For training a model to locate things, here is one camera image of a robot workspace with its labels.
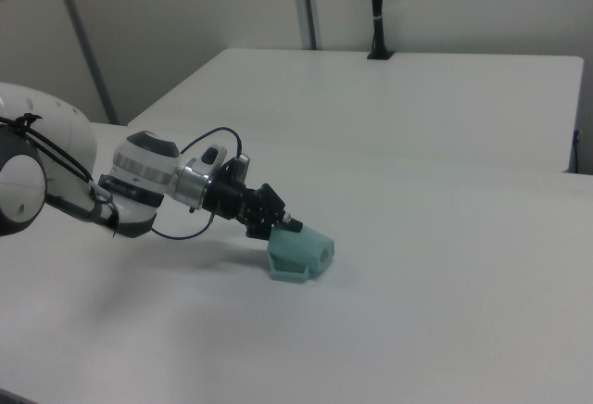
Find grey metal partition post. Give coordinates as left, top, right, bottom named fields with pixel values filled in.
left=290, top=0, right=322, bottom=51
left=49, top=0, right=120, bottom=125

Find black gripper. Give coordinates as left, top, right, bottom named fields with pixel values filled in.
left=205, top=158, right=305, bottom=241

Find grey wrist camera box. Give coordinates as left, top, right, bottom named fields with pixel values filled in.
left=230, top=153, right=252, bottom=184

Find white rounded-corner table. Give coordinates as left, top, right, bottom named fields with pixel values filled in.
left=126, top=47, right=586, bottom=174

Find black pole with white band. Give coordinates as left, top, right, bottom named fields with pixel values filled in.
left=367, top=0, right=396, bottom=61

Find black cable bundle on arm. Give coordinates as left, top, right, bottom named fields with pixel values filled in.
left=0, top=113, right=122, bottom=239

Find teal hexagonal cup with handle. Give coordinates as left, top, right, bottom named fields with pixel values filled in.
left=266, top=224, right=337, bottom=284

